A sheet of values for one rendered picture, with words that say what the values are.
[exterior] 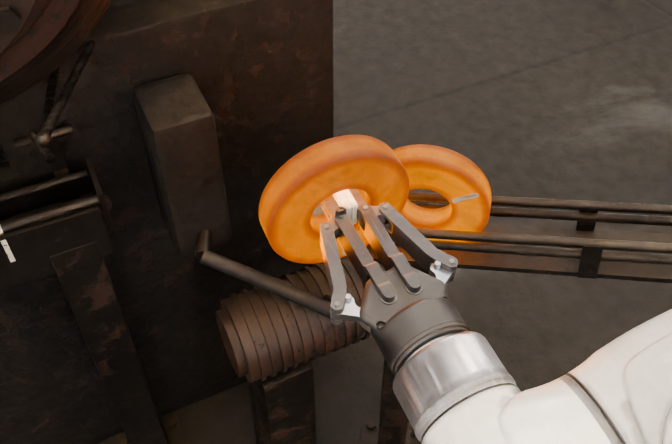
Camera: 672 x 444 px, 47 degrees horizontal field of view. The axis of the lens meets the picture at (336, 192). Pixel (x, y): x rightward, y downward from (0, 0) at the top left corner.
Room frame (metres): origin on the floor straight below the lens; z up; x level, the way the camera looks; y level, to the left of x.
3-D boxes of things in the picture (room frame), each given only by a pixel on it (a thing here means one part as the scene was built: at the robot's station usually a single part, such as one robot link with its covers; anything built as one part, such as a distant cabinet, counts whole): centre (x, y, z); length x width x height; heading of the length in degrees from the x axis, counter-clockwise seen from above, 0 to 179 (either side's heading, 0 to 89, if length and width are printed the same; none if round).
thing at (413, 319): (0.39, -0.06, 0.84); 0.09 x 0.08 x 0.07; 24
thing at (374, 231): (0.46, -0.05, 0.84); 0.11 x 0.01 x 0.04; 23
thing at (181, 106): (0.73, 0.20, 0.68); 0.11 x 0.08 x 0.24; 25
